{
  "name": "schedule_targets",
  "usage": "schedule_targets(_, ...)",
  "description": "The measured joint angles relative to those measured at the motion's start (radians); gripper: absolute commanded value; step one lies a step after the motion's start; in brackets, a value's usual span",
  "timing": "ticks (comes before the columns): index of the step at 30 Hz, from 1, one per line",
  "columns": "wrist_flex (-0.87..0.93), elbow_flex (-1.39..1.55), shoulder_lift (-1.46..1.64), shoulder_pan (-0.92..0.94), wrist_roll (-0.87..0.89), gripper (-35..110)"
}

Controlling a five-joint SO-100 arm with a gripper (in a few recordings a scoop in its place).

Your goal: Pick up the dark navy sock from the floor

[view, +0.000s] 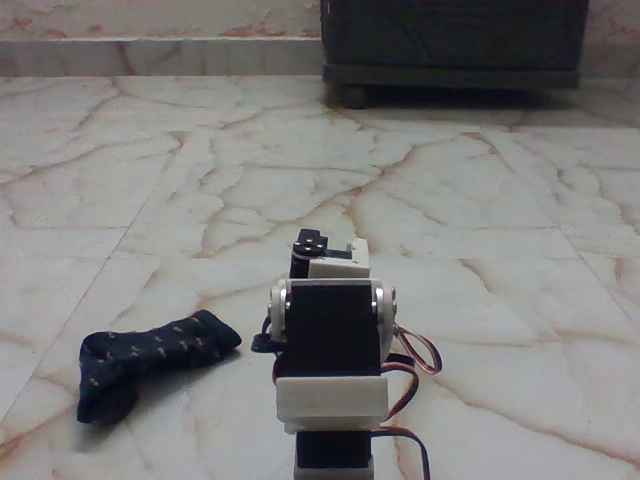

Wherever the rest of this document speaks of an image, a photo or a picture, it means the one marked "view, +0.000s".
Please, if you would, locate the navy patterned sock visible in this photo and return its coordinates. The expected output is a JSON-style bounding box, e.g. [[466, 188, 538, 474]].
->
[[76, 309, 244, 426]]

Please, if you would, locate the dark wooden cabinet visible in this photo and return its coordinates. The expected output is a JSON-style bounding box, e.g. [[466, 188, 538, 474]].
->
[[318, 0, 591, 92]]

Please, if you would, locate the black servo cable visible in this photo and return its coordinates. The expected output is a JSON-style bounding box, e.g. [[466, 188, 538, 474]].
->
[[249, 317, 287, 387]]

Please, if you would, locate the looped red white servo cable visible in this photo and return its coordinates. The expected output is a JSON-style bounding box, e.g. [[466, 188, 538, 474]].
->
[[382, 322, 445, 419]]

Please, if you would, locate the dark red servo cable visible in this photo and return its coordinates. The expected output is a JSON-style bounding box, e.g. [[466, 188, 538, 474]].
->
[[370, 426, 435, 480]]

